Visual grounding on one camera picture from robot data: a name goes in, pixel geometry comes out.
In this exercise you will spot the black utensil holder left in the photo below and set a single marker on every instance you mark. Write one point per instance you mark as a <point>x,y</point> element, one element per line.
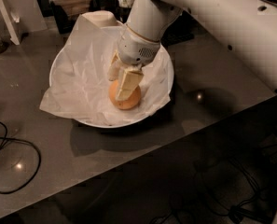
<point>124,0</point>

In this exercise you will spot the white tissue paper sheet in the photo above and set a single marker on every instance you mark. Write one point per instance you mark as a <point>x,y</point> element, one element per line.
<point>82,78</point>

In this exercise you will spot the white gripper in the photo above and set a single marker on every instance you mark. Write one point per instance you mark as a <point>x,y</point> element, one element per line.
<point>135,49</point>

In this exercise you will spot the orange fruit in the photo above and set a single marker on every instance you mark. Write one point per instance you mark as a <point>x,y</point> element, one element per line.
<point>130,103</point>

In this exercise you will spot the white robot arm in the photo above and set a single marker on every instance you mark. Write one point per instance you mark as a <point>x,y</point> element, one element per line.
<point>246,27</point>

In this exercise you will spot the white stand bracket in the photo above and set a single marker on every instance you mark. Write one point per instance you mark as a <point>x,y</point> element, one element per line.
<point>12,22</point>

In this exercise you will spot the small white cup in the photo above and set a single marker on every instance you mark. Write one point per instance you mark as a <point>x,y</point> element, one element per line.
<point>102,18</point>

